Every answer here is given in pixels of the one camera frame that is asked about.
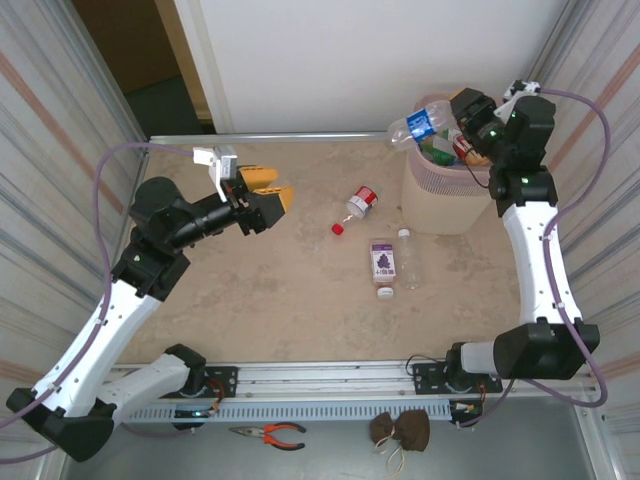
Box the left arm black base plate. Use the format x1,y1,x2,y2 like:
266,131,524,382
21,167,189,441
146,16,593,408
177,365,239,400

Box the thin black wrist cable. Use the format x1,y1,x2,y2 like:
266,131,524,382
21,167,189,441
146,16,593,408
464,162,494,190

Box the pink waste basket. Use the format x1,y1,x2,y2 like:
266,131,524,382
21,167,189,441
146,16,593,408
399,92,496,236

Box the white slotted cable duct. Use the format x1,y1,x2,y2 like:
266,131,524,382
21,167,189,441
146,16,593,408
122,399,481,424

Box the large brown cloth pouch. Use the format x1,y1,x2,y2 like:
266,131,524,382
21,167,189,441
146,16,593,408
387,410,431,474

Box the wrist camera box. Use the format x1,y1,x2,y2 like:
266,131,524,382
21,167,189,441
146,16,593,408
192,145,239,204
502,78,543,105

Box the aluminium table edge rail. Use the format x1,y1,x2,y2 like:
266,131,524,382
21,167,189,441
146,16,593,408
147,130,396,147

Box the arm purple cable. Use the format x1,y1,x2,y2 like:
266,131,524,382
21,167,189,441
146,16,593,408
0,142,196,461
458,87,610,429

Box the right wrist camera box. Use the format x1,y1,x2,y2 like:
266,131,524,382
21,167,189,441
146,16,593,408
502,78,543,105

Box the brown wooden door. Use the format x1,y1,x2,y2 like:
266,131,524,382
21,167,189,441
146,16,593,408
72,0,182,96

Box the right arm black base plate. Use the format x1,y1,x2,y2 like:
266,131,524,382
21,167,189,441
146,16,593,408
412,360,504,396

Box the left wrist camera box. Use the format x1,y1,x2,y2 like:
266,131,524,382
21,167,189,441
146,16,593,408
192,145,239,204

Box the Pepsi label plastic bottle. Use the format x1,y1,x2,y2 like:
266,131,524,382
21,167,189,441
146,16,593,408
384,98,469,151

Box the red white label bottle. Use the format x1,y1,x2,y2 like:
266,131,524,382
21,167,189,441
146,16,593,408
344,185,380,221

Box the purple grape label bottle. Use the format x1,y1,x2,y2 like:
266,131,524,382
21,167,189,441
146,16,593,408
368,240,399,301

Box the orange handled pliers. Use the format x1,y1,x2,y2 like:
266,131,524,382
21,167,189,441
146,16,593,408
228,422,307,451

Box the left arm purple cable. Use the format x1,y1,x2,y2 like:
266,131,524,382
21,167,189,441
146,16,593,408
0,142,196,461

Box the clear unlabelled white cap bottle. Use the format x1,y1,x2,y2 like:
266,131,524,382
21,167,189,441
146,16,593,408
396,227,424,291

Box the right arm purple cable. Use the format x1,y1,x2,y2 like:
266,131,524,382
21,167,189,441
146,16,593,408
458,87,610,429

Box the red orange label bottle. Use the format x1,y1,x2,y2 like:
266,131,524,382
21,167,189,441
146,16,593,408
451,133,489,167

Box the white door frame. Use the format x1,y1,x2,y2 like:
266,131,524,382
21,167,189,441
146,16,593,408
153,0,236,135

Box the pink bin liner bag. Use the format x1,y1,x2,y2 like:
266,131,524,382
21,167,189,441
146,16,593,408
407,92,496,194

